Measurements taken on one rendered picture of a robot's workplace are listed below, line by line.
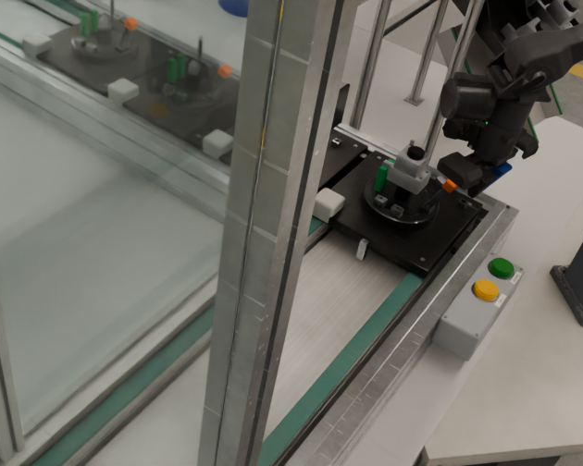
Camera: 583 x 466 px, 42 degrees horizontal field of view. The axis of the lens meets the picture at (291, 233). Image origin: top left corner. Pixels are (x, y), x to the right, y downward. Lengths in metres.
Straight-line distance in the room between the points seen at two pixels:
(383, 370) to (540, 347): 0.37
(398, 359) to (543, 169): 0.81
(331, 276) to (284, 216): 0.99
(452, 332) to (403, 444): 0.20
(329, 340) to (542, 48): 0.53
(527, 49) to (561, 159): 0.81
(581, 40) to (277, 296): 0.83
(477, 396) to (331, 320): 0.27
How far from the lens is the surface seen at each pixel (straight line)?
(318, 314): 1.23
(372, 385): 1.12
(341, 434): 1.05
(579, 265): 1.49
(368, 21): 2.25
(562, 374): 1.39
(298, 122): 0.28
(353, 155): 1.49
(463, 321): 1.24
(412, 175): 1.32
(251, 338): 0.37
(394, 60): 2.08
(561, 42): 1.12
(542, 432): 1.29
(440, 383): 1.28
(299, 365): 1.16
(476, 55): 1.58
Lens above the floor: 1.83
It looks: 42 degrees down
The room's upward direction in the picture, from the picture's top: 11 degrees clockwise
